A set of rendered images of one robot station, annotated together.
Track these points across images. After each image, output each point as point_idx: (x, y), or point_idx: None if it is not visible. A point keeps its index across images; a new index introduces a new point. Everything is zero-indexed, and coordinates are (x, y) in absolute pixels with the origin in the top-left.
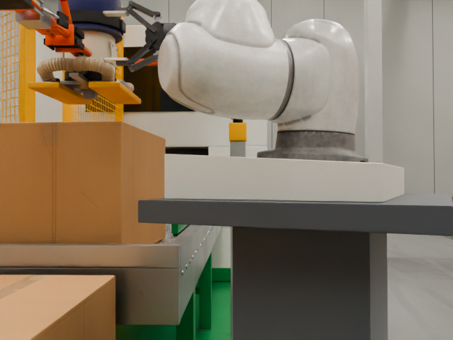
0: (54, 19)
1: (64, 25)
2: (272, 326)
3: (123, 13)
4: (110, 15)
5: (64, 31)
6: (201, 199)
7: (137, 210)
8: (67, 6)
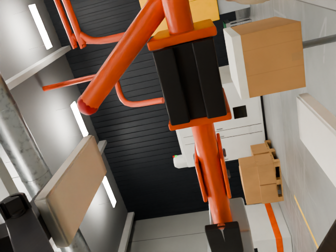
0: (214, 212)
1: (239, 239)
2: None
3: (76, 230)
4: (89, 157)
5: (212, 158)
6: None
7: None
8: (99, 95)
